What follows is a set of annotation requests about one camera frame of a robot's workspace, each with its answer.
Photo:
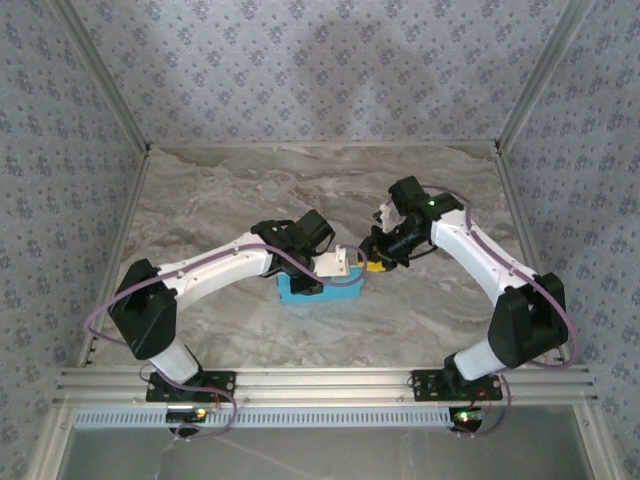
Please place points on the blue and white paper box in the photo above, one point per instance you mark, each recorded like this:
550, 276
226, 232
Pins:
340, 292

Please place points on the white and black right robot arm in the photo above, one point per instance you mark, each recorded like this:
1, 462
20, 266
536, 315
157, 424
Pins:
465, 245

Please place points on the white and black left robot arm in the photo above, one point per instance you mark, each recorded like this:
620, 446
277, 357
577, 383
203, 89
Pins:
220, 265

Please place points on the aluminium table edge bar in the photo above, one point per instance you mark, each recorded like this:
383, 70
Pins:
325, 144

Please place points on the controller board with green light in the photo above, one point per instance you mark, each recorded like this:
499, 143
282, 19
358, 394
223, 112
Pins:
187, 415
467, 417

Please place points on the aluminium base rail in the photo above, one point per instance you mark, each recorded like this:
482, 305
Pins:
325, 385

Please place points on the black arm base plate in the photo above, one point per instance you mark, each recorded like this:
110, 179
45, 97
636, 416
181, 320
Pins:
222, 382
425, 387

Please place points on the aluminium table side rail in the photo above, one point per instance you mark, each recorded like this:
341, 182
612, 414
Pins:
120, 250
525, 230

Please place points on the slanted aluminium frame post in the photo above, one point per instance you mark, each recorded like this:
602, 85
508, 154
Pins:
106, 75
541, 75

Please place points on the aluminium frame leg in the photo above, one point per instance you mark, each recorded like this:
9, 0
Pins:
45, 460
597, 450

